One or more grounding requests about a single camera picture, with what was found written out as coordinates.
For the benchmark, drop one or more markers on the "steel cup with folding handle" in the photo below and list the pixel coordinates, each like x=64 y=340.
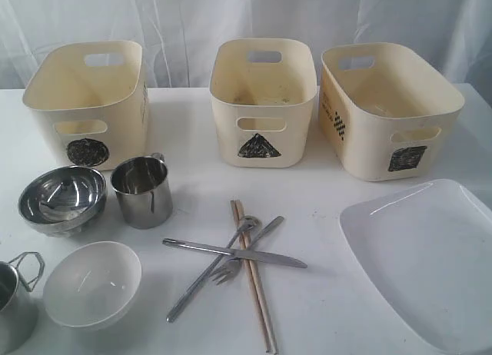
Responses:
x=19 y=313

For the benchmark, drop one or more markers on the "cream bin with circle mark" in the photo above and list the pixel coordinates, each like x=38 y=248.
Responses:
x=90 y=103

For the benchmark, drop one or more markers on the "stainless steel spoon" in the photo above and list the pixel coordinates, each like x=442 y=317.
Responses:
x=245 y=223

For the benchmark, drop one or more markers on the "stainless steel bowl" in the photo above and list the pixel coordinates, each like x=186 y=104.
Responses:
x=64 y=201

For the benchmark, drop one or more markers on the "wooden chopstick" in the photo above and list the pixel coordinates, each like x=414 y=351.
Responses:
x=264 y=306
x=254 y=296

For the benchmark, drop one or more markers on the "stainless steel knife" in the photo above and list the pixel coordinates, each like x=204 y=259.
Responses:
x=259 y=256

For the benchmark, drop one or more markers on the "white square plate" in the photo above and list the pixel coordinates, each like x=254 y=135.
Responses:
x=427 y=251

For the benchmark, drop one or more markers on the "cream bin with square mark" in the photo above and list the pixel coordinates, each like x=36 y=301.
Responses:
x=385 y=110

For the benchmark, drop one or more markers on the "stainless steel mug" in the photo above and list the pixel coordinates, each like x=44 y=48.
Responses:
x=142 y=190

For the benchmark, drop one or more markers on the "cream bin with triangle mark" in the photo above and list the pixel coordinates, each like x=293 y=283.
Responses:
x=262 y=97

